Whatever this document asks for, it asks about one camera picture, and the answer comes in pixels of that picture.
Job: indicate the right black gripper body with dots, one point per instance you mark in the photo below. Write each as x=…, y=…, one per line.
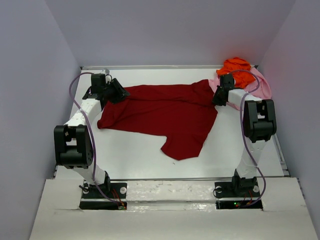
x=218, y=95

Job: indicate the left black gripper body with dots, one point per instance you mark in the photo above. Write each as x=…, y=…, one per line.
x=118, y=89

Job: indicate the dark red t shirt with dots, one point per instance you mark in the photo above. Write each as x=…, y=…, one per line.
x=183, y=113

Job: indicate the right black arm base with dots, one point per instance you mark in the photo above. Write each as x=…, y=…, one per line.
x=228, y=199

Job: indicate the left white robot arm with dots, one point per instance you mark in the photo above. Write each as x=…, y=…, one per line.
x=74, y=143

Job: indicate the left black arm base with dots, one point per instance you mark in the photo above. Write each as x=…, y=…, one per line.
x=92, y=199

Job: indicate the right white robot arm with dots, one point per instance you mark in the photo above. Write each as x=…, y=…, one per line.
x=258, y=125

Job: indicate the orange t shirt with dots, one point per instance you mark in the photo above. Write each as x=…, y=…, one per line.
x=239, y=69

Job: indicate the pink t shirt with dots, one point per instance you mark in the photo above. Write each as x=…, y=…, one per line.
x=254, y=82

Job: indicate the front metal rail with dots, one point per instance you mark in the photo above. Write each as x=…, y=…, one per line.
x=222, y=179

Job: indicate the metal rail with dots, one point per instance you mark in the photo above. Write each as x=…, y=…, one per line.
x=272, y=159
x=222, y=179

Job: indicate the right side metal rail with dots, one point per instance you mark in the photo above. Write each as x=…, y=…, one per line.
x=272, y=159

